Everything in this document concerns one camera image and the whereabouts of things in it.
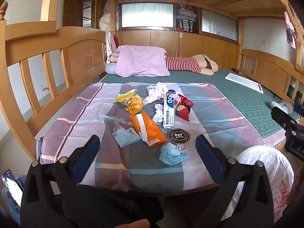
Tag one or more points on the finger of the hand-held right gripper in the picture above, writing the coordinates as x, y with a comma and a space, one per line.
299, 109
282, 118

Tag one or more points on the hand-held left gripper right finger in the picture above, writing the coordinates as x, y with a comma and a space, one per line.
210, 158

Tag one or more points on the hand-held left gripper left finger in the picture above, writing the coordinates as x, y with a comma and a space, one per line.
86, 158

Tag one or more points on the white printed plastic bag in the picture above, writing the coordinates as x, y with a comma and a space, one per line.
263, 171

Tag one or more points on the white tissue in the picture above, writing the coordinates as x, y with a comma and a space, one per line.
158, 116
159, 106

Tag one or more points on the person's left hand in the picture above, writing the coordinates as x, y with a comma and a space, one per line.
135, 224

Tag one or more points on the white rounded device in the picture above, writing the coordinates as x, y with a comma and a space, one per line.
281, 107

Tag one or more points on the checked bedsheet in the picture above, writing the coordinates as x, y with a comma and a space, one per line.
78, 123

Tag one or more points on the blue face mask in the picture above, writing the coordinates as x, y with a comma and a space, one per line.
172, 156

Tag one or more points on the round black lid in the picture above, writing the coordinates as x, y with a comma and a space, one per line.
177, 136

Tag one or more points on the clear plastic bag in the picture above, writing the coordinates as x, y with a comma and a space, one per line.
121, 130

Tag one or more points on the green bed mat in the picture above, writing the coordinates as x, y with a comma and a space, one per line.
237, 99

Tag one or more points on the red snack packet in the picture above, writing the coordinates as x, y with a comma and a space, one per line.
184, 109

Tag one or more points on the white blue medicine box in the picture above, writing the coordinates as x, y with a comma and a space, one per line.
169, 112

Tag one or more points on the orange packet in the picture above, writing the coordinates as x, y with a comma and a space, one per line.
152, 129

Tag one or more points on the yellow snack bag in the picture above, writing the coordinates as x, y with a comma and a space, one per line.
134, 103

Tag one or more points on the yellow-green wrapper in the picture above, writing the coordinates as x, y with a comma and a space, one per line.
123, 95

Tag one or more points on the pink hanging cloth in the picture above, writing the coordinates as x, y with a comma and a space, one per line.
291, 30

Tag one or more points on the black smartphone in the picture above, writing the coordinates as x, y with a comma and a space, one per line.
11, 187

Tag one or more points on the pink white plastic bag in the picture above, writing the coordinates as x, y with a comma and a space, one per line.
154, 93

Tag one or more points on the light blue pillow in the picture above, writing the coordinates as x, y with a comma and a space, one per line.
110, 69

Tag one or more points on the striped plush doll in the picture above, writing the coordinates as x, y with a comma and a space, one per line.
185, 64

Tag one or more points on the pink pillow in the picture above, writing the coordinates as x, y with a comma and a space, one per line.
140, 61

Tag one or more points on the ribbed glass window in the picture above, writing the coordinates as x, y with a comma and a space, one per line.
147, 15
219, 25

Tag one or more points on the stacked clothes on shelf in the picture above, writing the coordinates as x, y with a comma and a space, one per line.
186, 19

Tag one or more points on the white bundled bag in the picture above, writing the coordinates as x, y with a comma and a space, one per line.
104, 20

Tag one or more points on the wooden wardrobe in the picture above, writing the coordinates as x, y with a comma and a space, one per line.
71, 9

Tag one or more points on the white flat frame board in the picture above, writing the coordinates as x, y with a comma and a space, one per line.
244, 82

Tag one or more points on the wooden bunk bed frame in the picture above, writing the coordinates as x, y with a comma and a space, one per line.
78, 52

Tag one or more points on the wooden wall cabinet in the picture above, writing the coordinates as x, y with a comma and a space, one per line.
163, 40

